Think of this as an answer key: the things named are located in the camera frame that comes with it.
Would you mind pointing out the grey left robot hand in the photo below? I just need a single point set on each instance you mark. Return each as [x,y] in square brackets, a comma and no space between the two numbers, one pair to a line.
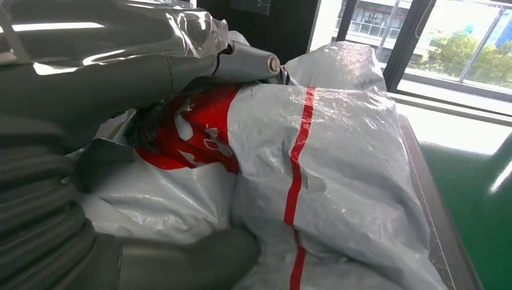
[100,64]

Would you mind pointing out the white red mailer package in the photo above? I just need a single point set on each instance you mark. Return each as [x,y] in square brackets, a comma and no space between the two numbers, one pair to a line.
[352,168]

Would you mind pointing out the green conveyor belt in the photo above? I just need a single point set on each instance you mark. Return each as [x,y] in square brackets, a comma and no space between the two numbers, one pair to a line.
[472,208]

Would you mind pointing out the window with black frame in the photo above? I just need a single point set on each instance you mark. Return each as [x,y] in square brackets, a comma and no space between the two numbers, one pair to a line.
[448,48]

